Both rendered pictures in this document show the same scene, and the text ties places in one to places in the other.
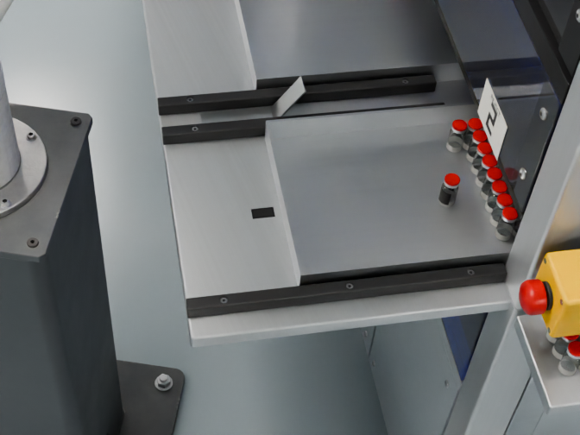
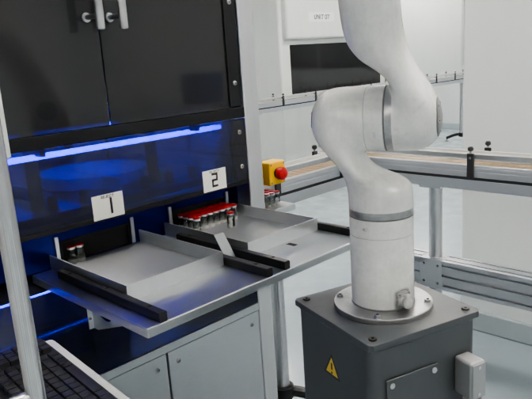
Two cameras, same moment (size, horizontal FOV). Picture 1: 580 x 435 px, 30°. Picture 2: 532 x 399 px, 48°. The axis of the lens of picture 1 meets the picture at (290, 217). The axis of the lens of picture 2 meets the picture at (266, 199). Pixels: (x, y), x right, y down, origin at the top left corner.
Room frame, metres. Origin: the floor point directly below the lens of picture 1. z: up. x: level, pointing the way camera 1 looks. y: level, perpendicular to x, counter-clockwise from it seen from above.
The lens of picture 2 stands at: (1.67, 1.27, 1.35)
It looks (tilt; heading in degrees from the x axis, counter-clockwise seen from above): 13 degrees down; 240
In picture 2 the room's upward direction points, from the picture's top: 4 degrees counter-clockwise
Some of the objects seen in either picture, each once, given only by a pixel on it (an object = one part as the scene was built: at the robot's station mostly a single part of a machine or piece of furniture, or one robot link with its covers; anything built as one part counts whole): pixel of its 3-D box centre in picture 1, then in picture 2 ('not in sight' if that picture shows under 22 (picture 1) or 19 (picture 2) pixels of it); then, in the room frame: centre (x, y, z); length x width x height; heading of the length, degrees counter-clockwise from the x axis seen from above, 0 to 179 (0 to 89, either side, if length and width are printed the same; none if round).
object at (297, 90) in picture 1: (252, 103); (238, 249); (1.05, 0.07, 0.91); 0.14 x 0.03 x 0.06; 105
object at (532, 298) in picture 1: (538, 296); (280, 172); (0.71, -0.28, 1.00); 0.04 x 0.04 x 0.04; 14
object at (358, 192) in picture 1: (408, 189); (239, 226); (0.94, -0.15, 0.90); 0.34 x 0.26 x 0.04; 104
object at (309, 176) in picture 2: not in sight; (298, 174); (0.48, -0.54, 0.92); 0.69 x 0.16 x 0.16; 14
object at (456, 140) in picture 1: (457, 135); (196, 226); (1.03, -0.22, 0.91); 0.02 x 0.02 x 0.05
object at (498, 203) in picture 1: (488, 178); (213, 218); (0.96, -0.26, 0.91); 0.18 x 0.02 x 0.05; 14
